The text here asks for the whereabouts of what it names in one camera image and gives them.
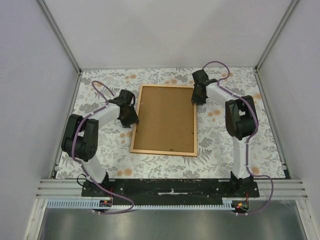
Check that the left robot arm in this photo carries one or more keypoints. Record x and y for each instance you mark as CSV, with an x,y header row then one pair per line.
x,y
81,134

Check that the brown cardboard backing board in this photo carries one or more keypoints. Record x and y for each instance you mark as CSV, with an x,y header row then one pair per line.
x,y
165,120

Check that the left aluminium corner post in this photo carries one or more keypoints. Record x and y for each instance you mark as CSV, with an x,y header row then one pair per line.
x,y
58,33

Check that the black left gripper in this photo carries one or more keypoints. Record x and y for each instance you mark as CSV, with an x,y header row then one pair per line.
x,y
134,119

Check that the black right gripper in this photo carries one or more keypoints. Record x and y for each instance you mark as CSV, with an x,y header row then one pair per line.
x,y
195,100

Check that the wooden picture frame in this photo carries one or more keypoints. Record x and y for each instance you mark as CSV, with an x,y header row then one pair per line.
x,y
195,125

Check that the aluminium corner post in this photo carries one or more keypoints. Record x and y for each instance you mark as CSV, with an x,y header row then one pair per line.
x,y
58,33
277,32

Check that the right aluminium corner post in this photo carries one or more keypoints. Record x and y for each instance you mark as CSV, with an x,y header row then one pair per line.
x,y
277,32

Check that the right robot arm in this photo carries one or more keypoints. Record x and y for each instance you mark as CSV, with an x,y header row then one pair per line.
x,y
241,122

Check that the aluminium rail frame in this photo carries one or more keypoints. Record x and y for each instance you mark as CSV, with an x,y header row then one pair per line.
x,y
282,190

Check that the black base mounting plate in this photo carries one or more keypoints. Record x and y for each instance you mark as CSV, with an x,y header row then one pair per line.
x,y
169,191

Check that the light blue cable duct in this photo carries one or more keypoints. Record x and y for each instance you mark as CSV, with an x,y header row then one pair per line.
x,y
100,204

